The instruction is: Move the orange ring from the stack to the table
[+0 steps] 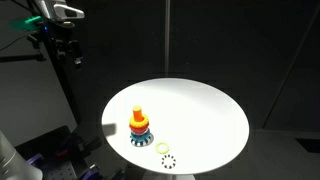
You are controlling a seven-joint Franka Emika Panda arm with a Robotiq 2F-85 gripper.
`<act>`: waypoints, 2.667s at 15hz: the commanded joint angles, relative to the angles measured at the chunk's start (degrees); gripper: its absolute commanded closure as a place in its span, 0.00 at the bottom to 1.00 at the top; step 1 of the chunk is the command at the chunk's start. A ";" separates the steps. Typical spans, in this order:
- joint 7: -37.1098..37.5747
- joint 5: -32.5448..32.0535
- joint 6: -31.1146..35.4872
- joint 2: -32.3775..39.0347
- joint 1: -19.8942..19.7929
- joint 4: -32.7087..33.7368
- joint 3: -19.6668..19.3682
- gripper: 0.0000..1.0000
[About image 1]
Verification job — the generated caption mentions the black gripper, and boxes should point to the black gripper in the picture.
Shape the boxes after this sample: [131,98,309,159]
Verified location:
[56,39,83,70]

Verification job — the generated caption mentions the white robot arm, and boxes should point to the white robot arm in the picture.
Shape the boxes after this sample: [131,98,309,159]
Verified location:
[31,0,85,69]

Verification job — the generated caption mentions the perforated metal breadboard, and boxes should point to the perforated metal breadboard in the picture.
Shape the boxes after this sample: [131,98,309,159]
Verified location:
[41,162,77,180]

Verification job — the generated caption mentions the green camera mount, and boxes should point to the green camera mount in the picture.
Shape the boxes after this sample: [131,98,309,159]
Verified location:
[10,16,43,31]

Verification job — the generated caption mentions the orange stacking post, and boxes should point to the orange stacking post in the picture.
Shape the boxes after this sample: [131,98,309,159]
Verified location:
[133,106,143,122]

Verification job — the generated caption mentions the blue ring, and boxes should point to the blue ring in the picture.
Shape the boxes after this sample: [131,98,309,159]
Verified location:
[130,131,152,142]

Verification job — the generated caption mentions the black white striped ring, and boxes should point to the black white striped ring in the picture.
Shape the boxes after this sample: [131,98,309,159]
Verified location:
[130,132,154,148]

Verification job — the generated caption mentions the small yellow green ring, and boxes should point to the small yellow green ring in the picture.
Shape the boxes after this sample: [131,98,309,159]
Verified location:
[155,141,170,155]

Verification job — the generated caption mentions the small black white ring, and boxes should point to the small black white ring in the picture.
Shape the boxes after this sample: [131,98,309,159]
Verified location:
[161,154,177,170]

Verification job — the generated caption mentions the white table pedestal base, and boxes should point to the white table pedestal base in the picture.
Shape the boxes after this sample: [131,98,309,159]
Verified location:
[142,170,196,180]

